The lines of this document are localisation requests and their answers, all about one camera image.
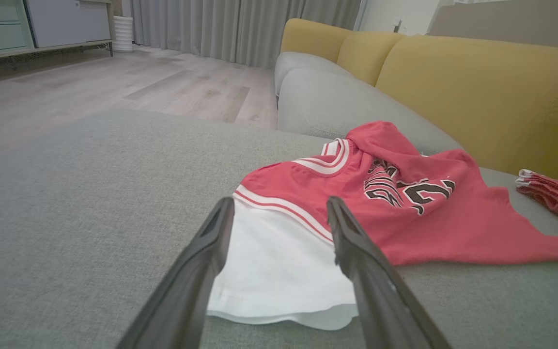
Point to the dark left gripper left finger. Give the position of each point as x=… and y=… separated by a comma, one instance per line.
x=187, y=291

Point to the wood-framed low cabinet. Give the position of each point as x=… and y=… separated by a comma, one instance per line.
x=32, y=49

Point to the pale grey cabinet door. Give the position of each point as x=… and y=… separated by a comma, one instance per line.
x=68, y=22

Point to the white ribbed cylinder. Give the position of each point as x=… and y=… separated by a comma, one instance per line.
x=123, y=34

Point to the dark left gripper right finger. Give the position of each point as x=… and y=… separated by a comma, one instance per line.
x=380, y=300

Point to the grey pleated curtain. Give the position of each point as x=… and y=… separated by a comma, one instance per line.
x=235, y=29

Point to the grey sofa seat cushion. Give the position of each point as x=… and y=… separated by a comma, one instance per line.
x=327, y=102
x=293, y=63

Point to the large yellow sofa back cushion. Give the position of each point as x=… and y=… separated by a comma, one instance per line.
x=502, y=97

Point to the small yellow sofa back cushion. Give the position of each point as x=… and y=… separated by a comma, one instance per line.
x=366, y=53
x=308, y=39

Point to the grey-beige panel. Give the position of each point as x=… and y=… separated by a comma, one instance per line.
x=511, y=19

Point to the large grey sofa chaise cushion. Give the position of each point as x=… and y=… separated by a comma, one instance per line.
x=66, y=218

